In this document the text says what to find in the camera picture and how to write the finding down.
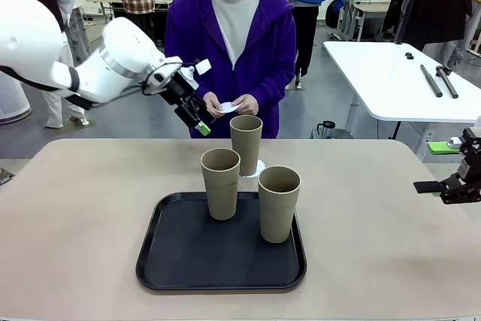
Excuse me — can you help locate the black rod with clamp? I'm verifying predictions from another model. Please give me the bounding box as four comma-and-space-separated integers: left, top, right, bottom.
435, 65, 459, 99

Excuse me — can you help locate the person in white top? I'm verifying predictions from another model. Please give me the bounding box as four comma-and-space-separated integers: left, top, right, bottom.
56, 0, 93, 74

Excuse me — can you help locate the plain black metal rod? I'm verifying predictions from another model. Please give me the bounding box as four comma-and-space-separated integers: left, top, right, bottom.
419, 64, 444, 98

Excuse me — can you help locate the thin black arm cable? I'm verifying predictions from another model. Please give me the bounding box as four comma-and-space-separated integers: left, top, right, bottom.
0, 65, 181, 111

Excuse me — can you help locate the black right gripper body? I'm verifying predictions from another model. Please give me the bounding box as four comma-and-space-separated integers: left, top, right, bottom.
458, 153, 481, 185

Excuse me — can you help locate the purple-sleeved left forearm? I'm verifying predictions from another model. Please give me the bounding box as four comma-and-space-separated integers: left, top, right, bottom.
255, 53, 297, 106

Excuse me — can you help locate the person's right hand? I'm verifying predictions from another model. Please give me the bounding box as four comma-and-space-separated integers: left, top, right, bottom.
202, 91, 225, 118

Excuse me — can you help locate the tall beige cup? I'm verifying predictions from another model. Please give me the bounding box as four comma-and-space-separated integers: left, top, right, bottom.
257, 165, 302, 244
200, 147, 241, 221
229, 115, 263, 177

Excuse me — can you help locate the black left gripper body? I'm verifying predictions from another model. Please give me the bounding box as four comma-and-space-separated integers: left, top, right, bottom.
142, 64, 200, 107

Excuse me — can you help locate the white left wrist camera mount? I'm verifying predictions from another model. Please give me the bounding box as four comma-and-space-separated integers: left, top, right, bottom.
179, 59, 211, 78

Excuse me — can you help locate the black plastic serving tray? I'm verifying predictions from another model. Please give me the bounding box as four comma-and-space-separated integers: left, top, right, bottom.
135, 191, 307, 292

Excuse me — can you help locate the black hanging bag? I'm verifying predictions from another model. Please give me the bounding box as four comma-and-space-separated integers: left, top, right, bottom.
325, 0, 342, 30

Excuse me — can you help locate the black hanging coat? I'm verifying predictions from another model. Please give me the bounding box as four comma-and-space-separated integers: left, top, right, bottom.
381, 0, 473, 51

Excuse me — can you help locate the white scalloped paper coaster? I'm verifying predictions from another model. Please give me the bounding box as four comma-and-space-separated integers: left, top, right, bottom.
238, 159, 267, 178
214, 101, 242, 114

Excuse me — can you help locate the purple-sleeved right forearm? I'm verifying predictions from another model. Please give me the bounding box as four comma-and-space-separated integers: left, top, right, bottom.
195, 72, 222, 98

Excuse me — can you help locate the white-framed background desk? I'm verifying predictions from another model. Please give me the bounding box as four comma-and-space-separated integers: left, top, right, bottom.
340, 0, 392, 42

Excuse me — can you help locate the person in purple hoodie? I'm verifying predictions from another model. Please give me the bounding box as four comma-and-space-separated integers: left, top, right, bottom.
164, 0, 297, 139

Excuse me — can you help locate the person's left hand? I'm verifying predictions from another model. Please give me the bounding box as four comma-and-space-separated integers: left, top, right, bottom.
231, 95, 260, 116

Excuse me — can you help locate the black jug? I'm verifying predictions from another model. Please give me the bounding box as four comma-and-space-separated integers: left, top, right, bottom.
315, 120, 337, 138

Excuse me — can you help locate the white side table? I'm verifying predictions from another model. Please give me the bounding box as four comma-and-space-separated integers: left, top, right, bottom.
322, 40, 481, 125

